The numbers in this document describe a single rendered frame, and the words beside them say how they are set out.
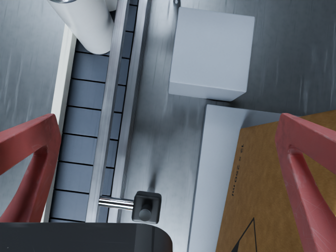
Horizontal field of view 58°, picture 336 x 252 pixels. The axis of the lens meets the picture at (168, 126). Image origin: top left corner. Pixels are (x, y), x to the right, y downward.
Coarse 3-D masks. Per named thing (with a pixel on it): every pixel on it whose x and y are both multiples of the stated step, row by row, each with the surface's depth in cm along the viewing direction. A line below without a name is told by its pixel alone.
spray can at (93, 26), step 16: (48, 0) 27; (64, 0) 26; (80, 0) 27; (96, 0) 30; (64, 16) 30; (80, 16) 30; (96, 16) 32; (80, 32) 34; (96, 32) 35; (96, 48) 39
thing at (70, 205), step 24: (72, 72) 42; (96, 72) 42; (120, 72) 42; (72, 96) 42; (96, 96) 42; (120, 96) 42; (72, 120) 42; (96, 120) 42; (120, 120) 42; (72, 144) 41; (72, 168) 41; (72, 192) 41; (72, 216) 41
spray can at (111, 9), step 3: (105, 0) 39; (108, 0) 39; (111, 0) 39; (114, 0) 40; (108, 3) 40; (111, 3) 40; (114, 3) 40; (108, 6) 41; (111, 6) 41; (114, 6) 41; (108, 9) 42; (111, 9) 42; (114, 9) 42; (111, 12) 43
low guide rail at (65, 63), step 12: (72, 36) 39; (72, 48) 40; (60, 60) 39; (72, 60) 40; (60, 72) 38; (60, 84) 38; (60, 96) 38; (60, 108) 38; (60, 120) 39; (60, 132) 39; (48, 204) 38; (48, 216) 39
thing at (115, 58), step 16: (128, 0) 35; (112, 32) 34; (112, 48) 34; (112, 64) 34; (112, 80) 34; (112, 96) 34; (112, 112) 34; (96, 144) 33; (96, 160) 33; (96, 176) 33; (96, 192) 33; (96, 208) 33
